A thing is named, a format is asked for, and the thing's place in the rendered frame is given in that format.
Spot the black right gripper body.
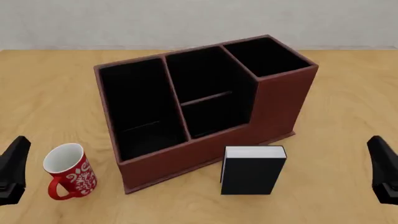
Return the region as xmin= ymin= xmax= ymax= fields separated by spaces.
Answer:
xmin=372 ymin=182 xmax=398 ymax=205

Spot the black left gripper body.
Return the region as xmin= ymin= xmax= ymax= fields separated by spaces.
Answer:
xmin=0 ymin=181 xmax=26 ymax=207

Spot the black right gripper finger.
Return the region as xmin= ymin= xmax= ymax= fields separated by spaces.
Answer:
xmin=366 ymin=134 xmax=398 ymax=187

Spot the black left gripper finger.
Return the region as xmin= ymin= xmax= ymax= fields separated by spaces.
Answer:
xmin=0 ymin=135 xmax=32 ymax=190

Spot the red-brown desk caddy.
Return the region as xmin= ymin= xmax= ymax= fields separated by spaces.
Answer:
xmin=93 ymin=34 xmax=320 ymax=196

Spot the black book with white pages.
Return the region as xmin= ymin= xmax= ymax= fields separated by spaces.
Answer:
xmin=220 ymin=146 xmax=288 ymax=196

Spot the red mug with white pattern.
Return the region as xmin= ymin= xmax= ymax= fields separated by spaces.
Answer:
xmin=42 ymin=142 xmax=98 ymax=201

